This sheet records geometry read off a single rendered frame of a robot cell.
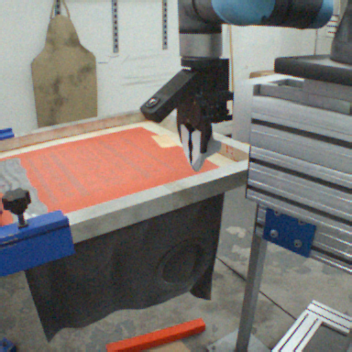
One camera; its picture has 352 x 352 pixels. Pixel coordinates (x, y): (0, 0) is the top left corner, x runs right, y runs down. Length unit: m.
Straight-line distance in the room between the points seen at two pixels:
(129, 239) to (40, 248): 0.23
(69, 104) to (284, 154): 2.49
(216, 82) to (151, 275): 0.46
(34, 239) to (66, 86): 2.37
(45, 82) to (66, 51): 0.29
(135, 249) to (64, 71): 2.23
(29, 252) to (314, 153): 0.44
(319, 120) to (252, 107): 0.10
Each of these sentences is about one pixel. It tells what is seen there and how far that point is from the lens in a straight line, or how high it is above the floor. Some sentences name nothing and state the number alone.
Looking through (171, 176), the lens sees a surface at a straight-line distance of 0.78.
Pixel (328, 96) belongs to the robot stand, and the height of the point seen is 1.22.
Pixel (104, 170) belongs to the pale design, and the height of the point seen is 0.97.
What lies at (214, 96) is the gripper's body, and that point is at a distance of 0.61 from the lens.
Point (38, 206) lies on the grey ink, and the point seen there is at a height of 0.97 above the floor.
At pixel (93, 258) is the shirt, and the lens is 0.71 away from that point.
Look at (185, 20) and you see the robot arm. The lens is 0.59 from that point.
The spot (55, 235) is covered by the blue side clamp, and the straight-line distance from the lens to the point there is 0.56.
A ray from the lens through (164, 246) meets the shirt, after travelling 0.79.
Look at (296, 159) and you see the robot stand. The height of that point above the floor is 1.12.
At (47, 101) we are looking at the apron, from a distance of 2.81.
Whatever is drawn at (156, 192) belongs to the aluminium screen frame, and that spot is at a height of 1.00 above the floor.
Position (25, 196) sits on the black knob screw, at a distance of 0.53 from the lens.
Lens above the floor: 1.29
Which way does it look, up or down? 25 degrees down
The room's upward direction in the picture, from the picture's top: straight up
